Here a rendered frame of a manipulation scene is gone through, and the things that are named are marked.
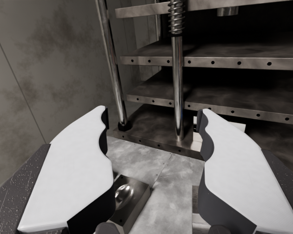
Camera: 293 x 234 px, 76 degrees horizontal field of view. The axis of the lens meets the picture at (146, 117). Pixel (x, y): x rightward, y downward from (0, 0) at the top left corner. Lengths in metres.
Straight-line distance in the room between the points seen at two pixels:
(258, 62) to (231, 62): 0.11
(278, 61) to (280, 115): 0.25
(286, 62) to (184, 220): 0.75
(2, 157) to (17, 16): 1.55
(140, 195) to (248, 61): 0.74
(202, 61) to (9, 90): 2.11
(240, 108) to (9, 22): 2.37
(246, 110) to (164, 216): 0.63
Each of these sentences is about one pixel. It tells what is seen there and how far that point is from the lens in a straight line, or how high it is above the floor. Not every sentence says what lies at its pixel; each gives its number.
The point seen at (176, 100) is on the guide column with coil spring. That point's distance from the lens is 1.06.
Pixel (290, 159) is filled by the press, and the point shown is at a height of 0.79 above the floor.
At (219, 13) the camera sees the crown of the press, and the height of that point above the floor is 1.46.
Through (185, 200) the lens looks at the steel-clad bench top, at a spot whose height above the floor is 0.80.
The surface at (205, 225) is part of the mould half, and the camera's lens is 0.75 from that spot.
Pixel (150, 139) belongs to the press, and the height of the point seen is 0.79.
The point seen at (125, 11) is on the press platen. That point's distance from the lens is 1.17.
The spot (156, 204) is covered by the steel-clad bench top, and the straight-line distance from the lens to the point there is 0.88.
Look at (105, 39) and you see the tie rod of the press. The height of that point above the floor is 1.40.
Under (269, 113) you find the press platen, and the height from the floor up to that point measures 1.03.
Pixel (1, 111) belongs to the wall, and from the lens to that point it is 2.55.
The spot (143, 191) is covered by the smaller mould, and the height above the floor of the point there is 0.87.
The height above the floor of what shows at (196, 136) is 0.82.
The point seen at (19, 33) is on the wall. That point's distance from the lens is 2.67.
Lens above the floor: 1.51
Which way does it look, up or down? 29 degrees down
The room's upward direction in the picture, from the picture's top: 7 degrees counter-clockwise
